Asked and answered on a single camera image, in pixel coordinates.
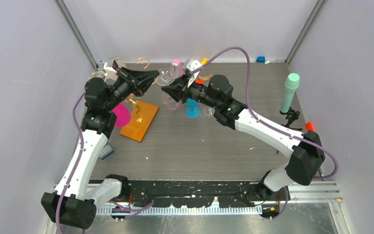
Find gold wire glass rack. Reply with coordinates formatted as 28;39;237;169
96;57;150;123

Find clear wine glass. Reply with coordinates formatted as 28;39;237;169
155;64;184;110
88;71;106;81
106;57;127;68
203;106;215;117

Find orange red block by wall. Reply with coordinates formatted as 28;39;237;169
305;122;314;131

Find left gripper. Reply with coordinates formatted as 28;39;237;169
105;67;159;111

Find yellow curved block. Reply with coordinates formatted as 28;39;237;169
200;58;208;65

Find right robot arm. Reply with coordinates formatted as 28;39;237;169
161;75;325;200

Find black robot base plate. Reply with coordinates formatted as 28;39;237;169
112;180;290;208

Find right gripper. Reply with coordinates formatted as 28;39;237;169
161;73;220;110

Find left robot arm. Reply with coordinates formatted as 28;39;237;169
41;67;160;233

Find pink plastic wine glass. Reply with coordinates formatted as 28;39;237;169
112;103;131;128

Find orange wooden rack base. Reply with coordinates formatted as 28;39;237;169
119;100;159;142

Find green blue toy bricks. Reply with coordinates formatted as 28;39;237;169
98;143;114;160

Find blue block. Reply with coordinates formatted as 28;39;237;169
256;56;266;63

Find pink metronome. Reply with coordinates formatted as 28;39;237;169
171;59;183;68

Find blue plastic wine glass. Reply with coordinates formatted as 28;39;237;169
185;98;200;118

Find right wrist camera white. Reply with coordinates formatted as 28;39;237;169
183;58;202;87

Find tan arch block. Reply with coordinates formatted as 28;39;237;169
199;74;212;81

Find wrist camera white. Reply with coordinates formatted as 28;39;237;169
183;58;202;87
103;61;118;81

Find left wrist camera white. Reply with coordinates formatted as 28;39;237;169
103;61;118;81

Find mint green microphone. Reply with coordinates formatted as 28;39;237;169
280;73;300;113

